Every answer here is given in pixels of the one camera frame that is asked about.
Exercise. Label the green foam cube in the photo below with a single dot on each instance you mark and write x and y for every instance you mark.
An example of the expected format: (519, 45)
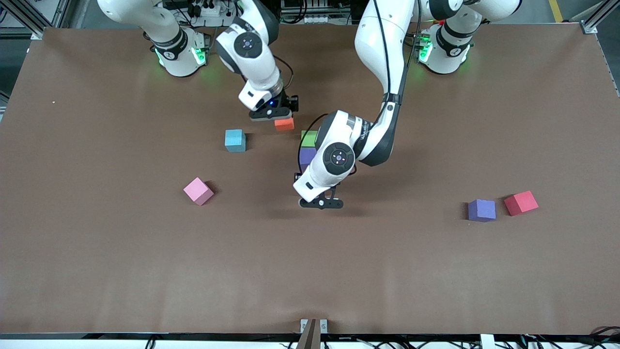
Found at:
(308, 138)

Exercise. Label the paper table cover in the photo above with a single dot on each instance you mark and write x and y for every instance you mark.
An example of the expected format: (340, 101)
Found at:
(145, 266)

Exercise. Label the metal clamp bracket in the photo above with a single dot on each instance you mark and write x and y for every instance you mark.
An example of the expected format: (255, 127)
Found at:
(323, 325)

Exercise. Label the purple foam cube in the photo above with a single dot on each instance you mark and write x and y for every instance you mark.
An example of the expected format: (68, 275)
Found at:
(481, 210)
(306, 156)

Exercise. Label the white power strip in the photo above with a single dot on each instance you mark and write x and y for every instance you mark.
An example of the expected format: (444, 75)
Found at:
(201, 8)

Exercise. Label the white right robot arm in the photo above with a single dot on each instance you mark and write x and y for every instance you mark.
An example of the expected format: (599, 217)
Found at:
(261, 72)

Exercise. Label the pink foam cube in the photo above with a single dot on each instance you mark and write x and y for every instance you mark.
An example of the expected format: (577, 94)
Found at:
(197, 190)

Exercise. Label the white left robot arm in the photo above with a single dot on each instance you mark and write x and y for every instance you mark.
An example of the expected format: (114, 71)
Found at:
(373, 39)

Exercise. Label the orange foam cube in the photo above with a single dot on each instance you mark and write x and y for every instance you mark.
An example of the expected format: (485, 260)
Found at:
(285, 125)

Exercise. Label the white socket strip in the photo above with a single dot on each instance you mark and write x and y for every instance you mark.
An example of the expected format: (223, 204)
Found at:
(317, 19)

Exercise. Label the cyan foam cube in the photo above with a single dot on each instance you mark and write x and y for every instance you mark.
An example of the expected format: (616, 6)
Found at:
(235, 139)

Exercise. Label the red foam cube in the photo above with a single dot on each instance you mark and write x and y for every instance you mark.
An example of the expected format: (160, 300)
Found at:
(521, 202)

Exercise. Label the aluminium frame profile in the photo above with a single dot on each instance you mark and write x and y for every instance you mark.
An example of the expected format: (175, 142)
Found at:
(63, 9)
(600, 17)

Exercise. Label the grey stand pole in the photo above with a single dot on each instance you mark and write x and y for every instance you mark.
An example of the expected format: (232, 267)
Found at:
(310, 339)

